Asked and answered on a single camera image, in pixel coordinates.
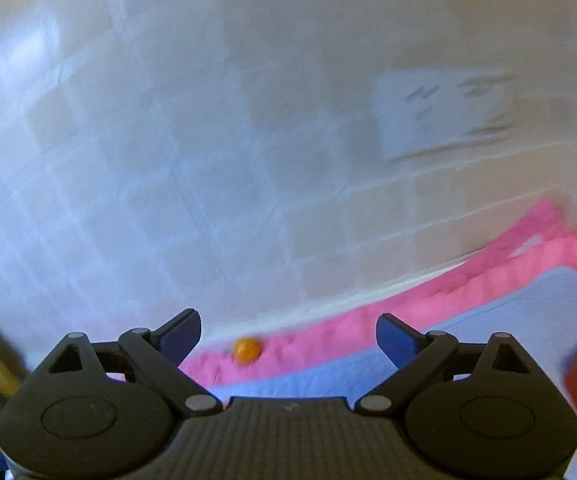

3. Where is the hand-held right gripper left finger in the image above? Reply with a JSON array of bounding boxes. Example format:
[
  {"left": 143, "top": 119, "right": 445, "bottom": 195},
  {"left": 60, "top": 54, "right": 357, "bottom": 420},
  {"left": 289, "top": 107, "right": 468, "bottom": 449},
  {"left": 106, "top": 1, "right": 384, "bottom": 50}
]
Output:
[{"left": 28, "top": 308, "right": 222, "bottom": 417}]

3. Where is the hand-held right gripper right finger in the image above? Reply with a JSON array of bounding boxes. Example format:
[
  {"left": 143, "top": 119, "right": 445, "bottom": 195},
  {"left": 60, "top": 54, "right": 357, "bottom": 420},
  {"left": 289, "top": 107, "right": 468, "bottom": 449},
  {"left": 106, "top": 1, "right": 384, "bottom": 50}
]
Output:
[{"left": 356, "top": 313, "right": 549, "bottom": 417}]

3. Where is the small tangerine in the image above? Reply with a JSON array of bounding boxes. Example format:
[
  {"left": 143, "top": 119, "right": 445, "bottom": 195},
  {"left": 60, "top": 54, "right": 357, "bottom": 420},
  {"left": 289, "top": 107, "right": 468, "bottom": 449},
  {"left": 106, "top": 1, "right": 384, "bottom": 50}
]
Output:
[{"left": 233, "top": 337, "right": 263, "bottom": 365}]

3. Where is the blue quilted mat pink ruffle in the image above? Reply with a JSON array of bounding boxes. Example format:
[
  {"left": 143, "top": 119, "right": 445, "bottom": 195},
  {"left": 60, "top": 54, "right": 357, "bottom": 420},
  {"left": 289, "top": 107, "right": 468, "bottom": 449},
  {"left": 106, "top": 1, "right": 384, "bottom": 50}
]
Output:
[{"left": 178, "top": 199, "right": 577, "bottom": 480}]

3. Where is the white wall socket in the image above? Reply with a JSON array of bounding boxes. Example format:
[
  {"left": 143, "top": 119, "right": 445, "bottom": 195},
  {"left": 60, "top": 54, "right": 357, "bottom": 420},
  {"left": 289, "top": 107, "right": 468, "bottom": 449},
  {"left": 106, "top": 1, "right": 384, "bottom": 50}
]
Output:
[
  {"left": 375, "top": 74, "right": 452, "bottom": 162},
  {"left": 449, "top": 71, "right": 518, "bottom": 148}
]

